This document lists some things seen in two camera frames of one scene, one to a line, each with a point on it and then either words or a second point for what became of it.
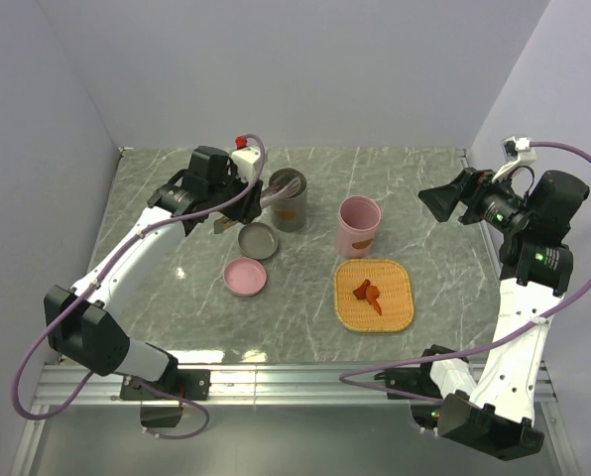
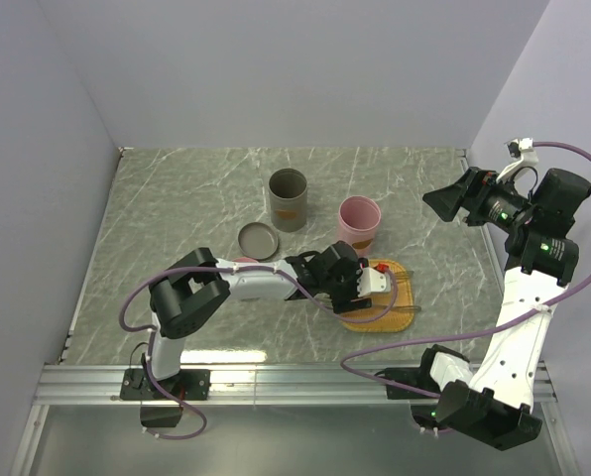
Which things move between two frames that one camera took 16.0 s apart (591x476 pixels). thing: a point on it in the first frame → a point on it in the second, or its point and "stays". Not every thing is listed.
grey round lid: x=258 y=240 stays
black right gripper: x=443 y=199 stays
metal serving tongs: x=282 y=187 → x=397 y=307
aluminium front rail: x=84 y=385 stays
